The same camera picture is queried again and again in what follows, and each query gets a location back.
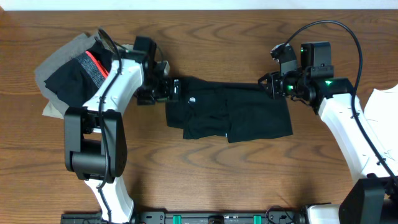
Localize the black polo shirt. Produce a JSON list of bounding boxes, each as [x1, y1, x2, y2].
[[165, 77, 293, 143]]

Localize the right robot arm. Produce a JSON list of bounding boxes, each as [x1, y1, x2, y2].
[[258, 42, 397, 223]]

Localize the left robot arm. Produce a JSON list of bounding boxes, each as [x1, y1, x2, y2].
[[61, 44, 179, 223]]

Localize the grey folded garment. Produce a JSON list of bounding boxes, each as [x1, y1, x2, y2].
[[34, 31, 101, 110]]

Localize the white garment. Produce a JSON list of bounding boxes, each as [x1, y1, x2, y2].
[[364, 85, 397, 172]]

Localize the beige folded garment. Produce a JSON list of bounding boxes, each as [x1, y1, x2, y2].
[[42, 101, 63, 119]]

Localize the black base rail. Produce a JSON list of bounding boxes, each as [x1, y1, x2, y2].
[[60, 211, 307, 224]]

